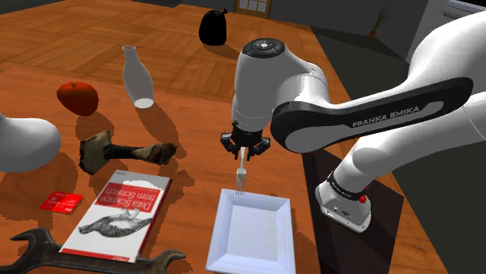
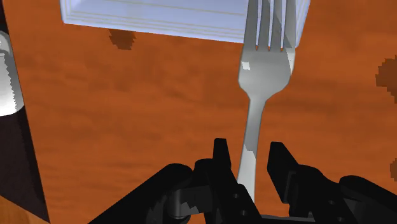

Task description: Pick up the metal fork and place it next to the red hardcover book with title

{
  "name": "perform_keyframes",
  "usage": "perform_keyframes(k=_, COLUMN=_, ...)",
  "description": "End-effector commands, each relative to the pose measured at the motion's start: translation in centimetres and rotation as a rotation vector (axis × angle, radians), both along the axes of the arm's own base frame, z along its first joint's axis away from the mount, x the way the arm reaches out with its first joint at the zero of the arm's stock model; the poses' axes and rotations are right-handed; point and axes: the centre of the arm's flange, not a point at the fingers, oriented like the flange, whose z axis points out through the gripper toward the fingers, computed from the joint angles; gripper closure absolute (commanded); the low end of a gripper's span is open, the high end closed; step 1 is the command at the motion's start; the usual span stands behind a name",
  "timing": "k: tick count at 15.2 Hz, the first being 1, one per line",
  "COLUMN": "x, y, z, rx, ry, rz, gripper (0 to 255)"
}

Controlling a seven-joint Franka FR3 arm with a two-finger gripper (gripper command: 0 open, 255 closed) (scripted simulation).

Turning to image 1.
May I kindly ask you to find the white bottle vase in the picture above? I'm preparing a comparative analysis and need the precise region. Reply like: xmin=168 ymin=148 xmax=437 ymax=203
xmin=121 ymin=44 xmax=156 ymax=110

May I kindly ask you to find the white square plate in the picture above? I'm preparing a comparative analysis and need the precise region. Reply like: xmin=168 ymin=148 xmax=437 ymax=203
xmin=205 ymin=188 xmax=297 ymax=274

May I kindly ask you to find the red card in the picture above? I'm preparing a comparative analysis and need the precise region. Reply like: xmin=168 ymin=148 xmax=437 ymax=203
xmin=39 ymin=191 xmax=84 ymax=215

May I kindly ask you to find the large white rounded object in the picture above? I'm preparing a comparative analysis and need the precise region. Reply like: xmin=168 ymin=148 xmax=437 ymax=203
xmin=0 ymin=113 xmax=62 ymax=174

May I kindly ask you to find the dark metal wrench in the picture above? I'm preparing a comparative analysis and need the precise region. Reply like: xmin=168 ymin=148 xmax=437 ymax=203
xmin=0 ymin=227 xmax=187 ymax=274

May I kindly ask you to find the wooden door with window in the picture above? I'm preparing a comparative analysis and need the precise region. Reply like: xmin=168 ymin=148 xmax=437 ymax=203
xmin=234 ymin=0 xmax=273 ymax=19

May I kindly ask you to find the silver fork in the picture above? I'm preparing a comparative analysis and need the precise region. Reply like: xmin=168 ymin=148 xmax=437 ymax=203
xmin=235 ymin=146 xmax=248 ymax=197

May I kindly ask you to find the red apple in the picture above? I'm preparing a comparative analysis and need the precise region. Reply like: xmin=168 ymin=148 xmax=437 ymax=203
xmin=56 ymin=81 xmax=100 ymax=117

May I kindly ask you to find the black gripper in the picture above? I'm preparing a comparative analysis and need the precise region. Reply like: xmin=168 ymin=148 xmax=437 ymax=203
xmin=220 ymin=120 xmax=271 ymax=159

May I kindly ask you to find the white and red book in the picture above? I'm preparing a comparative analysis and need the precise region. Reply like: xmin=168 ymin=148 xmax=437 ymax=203
xmin=58 ymin=169 xmax=173 ymax=264

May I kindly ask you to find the dark robot stand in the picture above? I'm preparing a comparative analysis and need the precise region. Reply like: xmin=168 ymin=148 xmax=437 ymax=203
xmin=301 ymin=148 xmax=404 ymax=274

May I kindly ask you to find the rusty old hammer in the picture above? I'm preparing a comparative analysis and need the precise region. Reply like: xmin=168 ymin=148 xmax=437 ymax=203
xmin=79 ymin=130 xmax=178 ymax=176

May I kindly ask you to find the potted plant with twigs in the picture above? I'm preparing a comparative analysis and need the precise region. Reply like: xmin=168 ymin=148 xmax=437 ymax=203
xmin=367 ymin=0 xmax=397 ymax=40

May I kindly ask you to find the black garbage bag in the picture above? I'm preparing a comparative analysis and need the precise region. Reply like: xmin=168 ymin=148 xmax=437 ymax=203
xmin=198 ymin=8 xmax=229 ymax=47

